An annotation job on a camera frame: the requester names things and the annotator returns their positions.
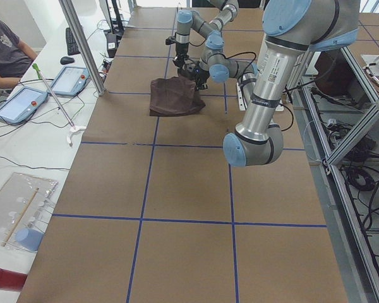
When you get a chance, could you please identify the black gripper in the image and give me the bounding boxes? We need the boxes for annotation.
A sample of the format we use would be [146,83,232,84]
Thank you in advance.
[165,35,190,65]
[178,61,209,90]

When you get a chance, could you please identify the dark brown t-shirt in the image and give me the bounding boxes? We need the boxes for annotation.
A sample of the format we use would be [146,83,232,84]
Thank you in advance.
[149,76,205,117]

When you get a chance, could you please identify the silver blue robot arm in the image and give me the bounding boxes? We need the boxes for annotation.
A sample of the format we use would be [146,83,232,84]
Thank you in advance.
[165,0,239,68]
[174,1,360,167]

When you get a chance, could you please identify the black keyboard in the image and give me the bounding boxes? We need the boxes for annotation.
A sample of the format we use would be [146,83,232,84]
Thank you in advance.
[65,27,80,56]

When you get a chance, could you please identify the far teach pendant tablet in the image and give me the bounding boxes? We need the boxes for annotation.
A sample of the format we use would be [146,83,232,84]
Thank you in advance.
[50,66,89,97]

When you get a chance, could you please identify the teach pendant tablet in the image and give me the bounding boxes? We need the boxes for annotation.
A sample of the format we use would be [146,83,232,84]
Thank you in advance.
[0,87,48,124]
[50,66,89,97]

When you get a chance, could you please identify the black computer mouse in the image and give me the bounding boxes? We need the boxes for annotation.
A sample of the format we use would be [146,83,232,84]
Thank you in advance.
[59,56,75,65]

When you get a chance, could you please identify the reacher grabber stick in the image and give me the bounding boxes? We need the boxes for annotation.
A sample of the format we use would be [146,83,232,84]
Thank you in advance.
[32,63,87,147]

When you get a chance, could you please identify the near teach pendant tablet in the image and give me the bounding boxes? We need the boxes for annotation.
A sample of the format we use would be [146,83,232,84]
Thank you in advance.
[0,87,48,124]

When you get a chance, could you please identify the seated person in grey shirt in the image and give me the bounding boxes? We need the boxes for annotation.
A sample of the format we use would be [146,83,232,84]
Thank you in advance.
[0,20,38,90]

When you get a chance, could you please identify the clear plastic sheet board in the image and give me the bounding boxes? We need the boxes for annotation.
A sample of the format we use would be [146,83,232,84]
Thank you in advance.
[0,173,58,252]

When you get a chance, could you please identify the light blue plastic cup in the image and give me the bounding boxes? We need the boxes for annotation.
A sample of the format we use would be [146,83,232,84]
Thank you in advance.
[15,228,44,252]

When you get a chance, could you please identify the red cylinder tube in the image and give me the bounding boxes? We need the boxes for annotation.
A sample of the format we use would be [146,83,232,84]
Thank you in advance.
[0,268,28,292]

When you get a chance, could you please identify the aluminium frame post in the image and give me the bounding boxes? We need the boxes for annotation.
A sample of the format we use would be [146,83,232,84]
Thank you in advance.
[59,0,105,96]

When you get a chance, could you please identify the aluminium frame rack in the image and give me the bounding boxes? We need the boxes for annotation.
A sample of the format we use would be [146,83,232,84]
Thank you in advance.
[287,38,379,302]

